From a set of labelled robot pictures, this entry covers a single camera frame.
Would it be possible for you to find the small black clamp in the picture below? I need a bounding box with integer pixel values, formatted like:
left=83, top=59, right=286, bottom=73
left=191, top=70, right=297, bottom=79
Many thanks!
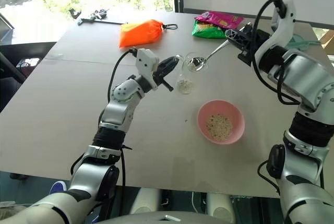
left=68, top=8, right=82, bottom=19

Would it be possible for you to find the clear glass mug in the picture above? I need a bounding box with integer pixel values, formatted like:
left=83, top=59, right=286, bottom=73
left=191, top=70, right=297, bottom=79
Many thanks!
left=174, top=52, right=210, bottom=96

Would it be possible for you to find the orange drawstring bag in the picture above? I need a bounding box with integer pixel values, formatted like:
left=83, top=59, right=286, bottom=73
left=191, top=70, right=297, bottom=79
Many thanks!
left=118, top=19, right=164, bottom=49

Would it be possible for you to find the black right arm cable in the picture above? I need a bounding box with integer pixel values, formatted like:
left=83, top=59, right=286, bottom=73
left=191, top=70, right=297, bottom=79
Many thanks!
left=251, top=0, right=301, bottom=106

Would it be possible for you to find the white rounded shape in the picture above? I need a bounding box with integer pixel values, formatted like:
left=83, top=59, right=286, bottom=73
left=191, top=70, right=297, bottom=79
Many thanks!
left=207, top=192, right=233, bottom=223
left=129, top=188, right=160, bottom=215

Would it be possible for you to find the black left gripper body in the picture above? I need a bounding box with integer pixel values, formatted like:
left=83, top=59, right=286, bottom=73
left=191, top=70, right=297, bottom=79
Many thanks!
left=152, top=60, right=168, bottom=89

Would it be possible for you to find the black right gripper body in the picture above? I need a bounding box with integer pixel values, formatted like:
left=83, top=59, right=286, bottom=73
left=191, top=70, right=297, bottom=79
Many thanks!
left=237, top=25, right=271, bottom=66

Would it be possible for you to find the silver metal spoon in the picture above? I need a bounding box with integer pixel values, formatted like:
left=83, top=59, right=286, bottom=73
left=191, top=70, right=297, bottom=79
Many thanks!
left=186, top=39, right=230, bottom=73

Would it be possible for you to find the brown cardboard box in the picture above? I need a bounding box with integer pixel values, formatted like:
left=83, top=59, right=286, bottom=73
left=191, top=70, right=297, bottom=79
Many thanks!
left=319, top=29, right=334, bottom=50

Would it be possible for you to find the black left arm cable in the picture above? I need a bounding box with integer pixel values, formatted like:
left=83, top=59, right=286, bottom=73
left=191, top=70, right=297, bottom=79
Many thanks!
left=70, top=48, right=138, bottom=187

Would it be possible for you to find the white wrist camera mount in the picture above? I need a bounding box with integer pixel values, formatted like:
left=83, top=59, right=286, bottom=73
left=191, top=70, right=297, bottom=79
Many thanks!
left=135, top=48, right=160, bottom=89
left=257, top=0, right=297, bottom=60

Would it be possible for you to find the long black bar tool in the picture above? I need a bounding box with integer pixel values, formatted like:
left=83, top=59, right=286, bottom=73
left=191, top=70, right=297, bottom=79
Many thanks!
left=77, top=17, right=129, bottom=27

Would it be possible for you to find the pink bowl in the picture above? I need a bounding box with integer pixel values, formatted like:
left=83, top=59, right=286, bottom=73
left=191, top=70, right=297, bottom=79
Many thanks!
left=197, top=100, right=245, bottom=145

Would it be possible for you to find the black chair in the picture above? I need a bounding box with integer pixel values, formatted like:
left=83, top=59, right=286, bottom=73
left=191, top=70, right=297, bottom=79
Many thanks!
left=0, top=41, right=57, bottom=113

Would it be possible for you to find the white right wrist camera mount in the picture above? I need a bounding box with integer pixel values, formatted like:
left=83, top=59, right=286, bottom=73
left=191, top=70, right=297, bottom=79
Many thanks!
left=257, top=0, right=297, bottom=60

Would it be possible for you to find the teal green mesh item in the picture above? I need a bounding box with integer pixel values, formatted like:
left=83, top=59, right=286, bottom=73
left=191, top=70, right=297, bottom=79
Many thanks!
left=288, top=33, right=321, bottom=50

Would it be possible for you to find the black tool cluster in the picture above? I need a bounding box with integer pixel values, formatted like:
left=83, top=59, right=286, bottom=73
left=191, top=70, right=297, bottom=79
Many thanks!
left=89, top=9, right=108, bottom=21

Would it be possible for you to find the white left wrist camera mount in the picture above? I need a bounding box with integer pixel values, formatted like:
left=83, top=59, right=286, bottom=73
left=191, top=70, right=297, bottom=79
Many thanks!
left=135, top=48, right=160, bottom=89

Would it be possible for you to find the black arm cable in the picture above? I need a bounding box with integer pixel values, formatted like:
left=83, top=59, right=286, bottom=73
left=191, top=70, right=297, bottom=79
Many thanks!
left=70, top=48, right=138, bottom=187
left=251, top=0, right=301, bottom=106

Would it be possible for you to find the blue round object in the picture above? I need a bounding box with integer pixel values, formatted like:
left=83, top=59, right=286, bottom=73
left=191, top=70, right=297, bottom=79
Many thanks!
left=49, top=180, right=66, bottom=195

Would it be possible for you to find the oatmeal heap in bowl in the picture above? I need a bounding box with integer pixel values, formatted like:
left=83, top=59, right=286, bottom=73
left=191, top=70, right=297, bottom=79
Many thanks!
left=206, top=113, right=234, bottom=142

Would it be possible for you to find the green pink snack bag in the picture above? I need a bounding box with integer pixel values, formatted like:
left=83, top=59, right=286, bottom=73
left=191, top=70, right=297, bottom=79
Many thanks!
left=192, top=10, right=245, bottom=40

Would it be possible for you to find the oatmeal in glass mug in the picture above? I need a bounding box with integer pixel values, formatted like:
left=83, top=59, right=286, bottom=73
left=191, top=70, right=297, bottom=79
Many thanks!
left=177, top=77, right=195, bottom=95

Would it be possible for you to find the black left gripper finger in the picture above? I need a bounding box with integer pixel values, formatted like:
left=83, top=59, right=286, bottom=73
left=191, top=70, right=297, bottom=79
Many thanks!
left=161, top=77, right=174, bottom=92
left=159, top=56, right=181, bottom=78

